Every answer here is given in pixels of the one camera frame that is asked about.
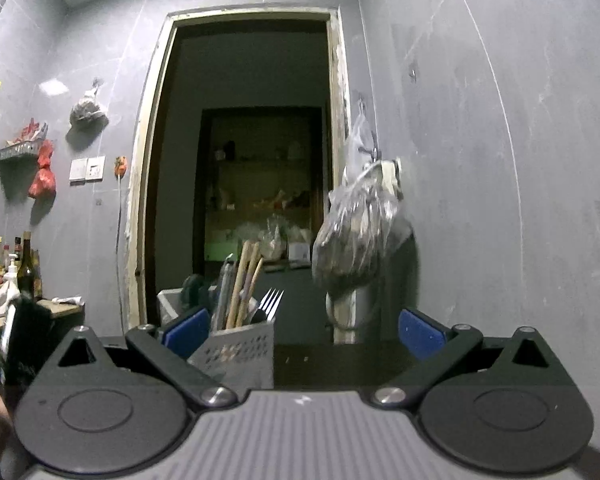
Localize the grey hose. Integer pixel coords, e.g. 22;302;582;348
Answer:
325;285;381;332

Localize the metal fork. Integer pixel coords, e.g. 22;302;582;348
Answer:
252;287;286;325

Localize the dark wine bottle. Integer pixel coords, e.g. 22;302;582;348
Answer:
17;231;36;302

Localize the white pump bottle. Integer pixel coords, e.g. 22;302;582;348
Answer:
0;254;22;317

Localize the grey hanging bag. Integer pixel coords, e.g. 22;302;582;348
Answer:
69;79;110;132

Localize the white wall switch plate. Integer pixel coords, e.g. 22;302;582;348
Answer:
69;155;107;182

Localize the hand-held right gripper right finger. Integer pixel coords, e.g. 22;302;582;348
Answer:
370;306;588;411

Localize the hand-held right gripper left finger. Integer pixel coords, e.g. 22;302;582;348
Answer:
17;307;238;411

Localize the storage shelf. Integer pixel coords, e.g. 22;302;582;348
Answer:
195;107;331;273

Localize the red plastic bag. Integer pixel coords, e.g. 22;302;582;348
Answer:
28;139;57;199

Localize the clear plastic bag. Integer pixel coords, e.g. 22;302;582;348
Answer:
311;110;415;297

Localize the white perforated utensil basket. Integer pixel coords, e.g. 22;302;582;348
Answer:
157;287;276;392

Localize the white wire wall rack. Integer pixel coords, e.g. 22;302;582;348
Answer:
0;119;49;162

